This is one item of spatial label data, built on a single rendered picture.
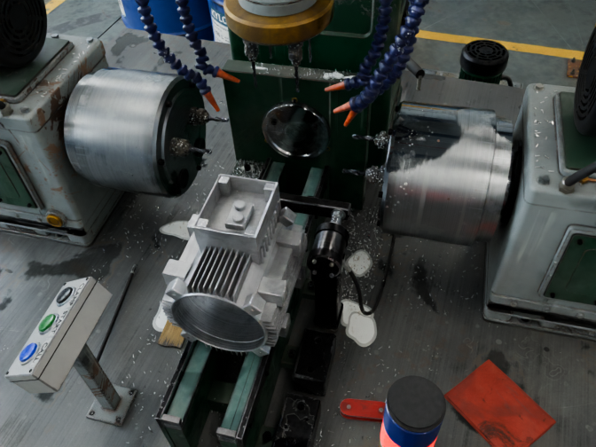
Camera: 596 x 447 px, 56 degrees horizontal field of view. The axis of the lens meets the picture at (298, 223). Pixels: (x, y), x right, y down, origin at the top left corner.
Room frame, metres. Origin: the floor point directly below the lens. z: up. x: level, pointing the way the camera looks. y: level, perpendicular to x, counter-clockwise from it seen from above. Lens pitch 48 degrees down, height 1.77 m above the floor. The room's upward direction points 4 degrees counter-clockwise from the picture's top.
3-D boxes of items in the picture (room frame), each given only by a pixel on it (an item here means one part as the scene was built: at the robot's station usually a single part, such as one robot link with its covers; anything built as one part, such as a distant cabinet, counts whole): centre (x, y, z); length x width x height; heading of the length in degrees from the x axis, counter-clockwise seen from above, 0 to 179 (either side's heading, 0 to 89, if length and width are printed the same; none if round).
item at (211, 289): (0.57, 0.10, 1.01); 0.20 x 0.19 x 0.19; 163
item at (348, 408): (0.41, -0.10, 0.81); 0.09 x 0.03 x 0.02; 80
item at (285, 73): (1.00, -0.03, 0.97); 0.30 x 0.11 x 0.34; 73
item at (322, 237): (0.77, -0.14, 0.92); 0.45 x 0.13 x 0.24; 163
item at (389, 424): (0.24, -0.11, 1.19); 0.06 x 0.06 x 0.04
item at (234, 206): (0.61, 0.09, 1.11); 0.12 x 0.11 x 0.07; 163
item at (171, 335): (0.67, 0.24, 0.80); 0.21 x 0.05 x 0.01; 165
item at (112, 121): (0.95, 0.36, 1.04); 0.37 x 0.25 x 0.25; 73
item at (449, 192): (0.75, -0.30, 1.04); 0.41 x 0.25 x 0.25; 73
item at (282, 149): (0.93, -0.01, 1.02); 0.15 x 0.02 x 0.15; 73
